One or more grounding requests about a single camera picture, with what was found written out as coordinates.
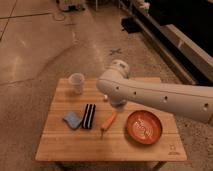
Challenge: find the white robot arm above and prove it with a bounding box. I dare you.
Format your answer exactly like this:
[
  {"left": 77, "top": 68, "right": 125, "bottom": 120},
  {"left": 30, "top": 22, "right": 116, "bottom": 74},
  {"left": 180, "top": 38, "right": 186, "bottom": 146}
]
[{"left": 96, "top": 60, "right": 213, "bottom": 126}]

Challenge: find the long shelf bench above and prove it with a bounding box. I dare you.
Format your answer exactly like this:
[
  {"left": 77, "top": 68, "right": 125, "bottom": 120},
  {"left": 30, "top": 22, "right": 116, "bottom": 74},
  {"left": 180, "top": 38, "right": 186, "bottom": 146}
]
[{"left": 119, "top": 0, "right": 213, "bottom": 86}]

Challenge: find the wooden folding table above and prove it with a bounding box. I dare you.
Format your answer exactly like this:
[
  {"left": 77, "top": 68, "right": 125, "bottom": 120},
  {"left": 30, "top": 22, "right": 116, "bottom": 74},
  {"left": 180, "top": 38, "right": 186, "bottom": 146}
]
[{"left": 35, "top": 78, "right": 187, "bottom": 163}]

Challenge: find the black box on floor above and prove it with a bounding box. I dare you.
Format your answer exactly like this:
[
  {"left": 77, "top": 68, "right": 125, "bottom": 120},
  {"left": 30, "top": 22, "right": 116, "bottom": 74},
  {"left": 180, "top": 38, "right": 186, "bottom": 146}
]
[{"left": 121, "top": 17, "right": 141, "bottom": 33}]

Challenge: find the orange toy carrot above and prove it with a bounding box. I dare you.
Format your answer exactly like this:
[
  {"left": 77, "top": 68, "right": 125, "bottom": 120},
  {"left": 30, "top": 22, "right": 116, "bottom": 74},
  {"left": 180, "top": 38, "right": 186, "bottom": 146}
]
[{"left": 100, "top": 112, "right": 117, "bottom": 135}]

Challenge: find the orange red bowl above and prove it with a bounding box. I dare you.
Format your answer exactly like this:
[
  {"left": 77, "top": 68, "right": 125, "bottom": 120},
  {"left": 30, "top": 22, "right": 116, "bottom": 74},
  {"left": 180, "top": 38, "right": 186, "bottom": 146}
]
[{"left": 126, "top": 110, "right": 163, "bottom": 145}]

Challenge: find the blue sponge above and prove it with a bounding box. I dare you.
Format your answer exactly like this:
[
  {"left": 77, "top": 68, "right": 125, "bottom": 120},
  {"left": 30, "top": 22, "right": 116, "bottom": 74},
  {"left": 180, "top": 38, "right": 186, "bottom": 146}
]
[{"left": 63, "top": 112, "right": 82, "bottom": 129}]

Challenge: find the black white striped eraser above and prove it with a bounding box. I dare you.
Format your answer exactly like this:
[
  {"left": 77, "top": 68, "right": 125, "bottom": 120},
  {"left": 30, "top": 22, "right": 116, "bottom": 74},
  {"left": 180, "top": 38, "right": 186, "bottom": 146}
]
[{"left": 82, "top": 104, "right": 96, "bottom": 129}]

